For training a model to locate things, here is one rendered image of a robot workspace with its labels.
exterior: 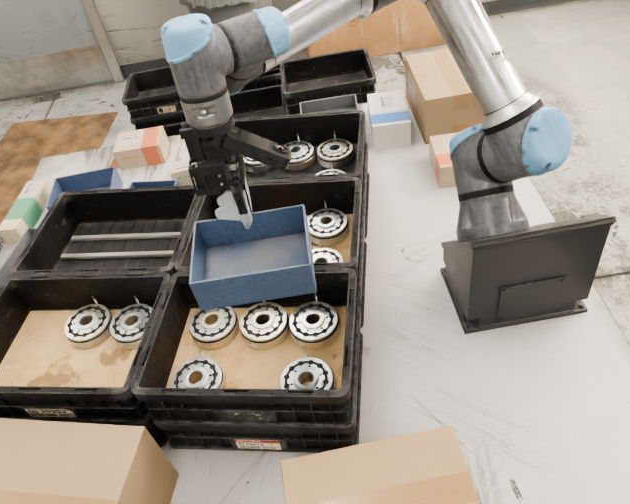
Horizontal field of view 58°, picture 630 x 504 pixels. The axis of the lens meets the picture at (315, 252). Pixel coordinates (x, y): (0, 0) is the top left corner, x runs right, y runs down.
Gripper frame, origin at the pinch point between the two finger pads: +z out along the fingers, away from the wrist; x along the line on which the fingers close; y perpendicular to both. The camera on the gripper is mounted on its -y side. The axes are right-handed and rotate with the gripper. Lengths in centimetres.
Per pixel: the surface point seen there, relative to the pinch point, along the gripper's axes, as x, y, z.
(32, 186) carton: -78, 82, 26
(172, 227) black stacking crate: -39, 28, 24
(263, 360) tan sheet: 6.7, 3.5, 29.8
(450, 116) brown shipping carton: -77, -54, 24
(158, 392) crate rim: 18.7, 20.5, 21.2
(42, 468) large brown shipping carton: 28, 41, 25
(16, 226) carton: -59, 81, 29
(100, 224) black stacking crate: -44, 49, 24
